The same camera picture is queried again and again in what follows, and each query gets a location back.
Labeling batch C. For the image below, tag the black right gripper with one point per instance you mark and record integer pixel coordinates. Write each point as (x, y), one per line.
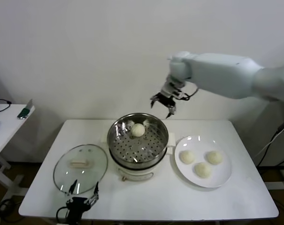
(166, 99)

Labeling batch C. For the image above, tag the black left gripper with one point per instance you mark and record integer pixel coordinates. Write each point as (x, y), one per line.
(76, 206)

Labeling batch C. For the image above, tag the round glass pot lid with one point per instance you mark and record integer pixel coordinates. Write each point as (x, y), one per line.
(85, 174)

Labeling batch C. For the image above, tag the white steamed baozi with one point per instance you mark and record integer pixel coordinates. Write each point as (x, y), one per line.
(214, 157)
(202, 170)
(187, 157)
(138, 129)

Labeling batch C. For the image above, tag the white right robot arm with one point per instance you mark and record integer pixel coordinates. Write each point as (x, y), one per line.
(226, 75)

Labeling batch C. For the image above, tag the perforated steel steamer basket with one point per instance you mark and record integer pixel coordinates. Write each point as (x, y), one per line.
(146, 147)

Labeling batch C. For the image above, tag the white electric cooker base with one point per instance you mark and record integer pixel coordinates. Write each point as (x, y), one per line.
(134, 174)

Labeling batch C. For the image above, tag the round white plate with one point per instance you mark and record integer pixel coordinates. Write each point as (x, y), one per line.
(217, 175)

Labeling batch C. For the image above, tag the white side table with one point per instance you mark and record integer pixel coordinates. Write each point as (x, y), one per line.
(8, 126)

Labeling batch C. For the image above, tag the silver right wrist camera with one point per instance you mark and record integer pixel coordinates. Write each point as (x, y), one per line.
(170, 89)

